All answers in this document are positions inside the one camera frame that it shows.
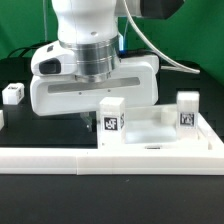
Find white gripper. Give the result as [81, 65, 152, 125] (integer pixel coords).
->
[30, 42, 159, 131]

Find white square table top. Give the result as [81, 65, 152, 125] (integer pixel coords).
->
[97, 104, 224, 151]

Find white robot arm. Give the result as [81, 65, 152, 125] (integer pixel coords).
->
[30, 0, 199, 116]

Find white U-shaped obstacle fence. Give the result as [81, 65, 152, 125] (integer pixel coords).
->
[0, 109, 224, 176]

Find black cable on table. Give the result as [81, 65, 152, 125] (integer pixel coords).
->
[7, 41, 56, 60]

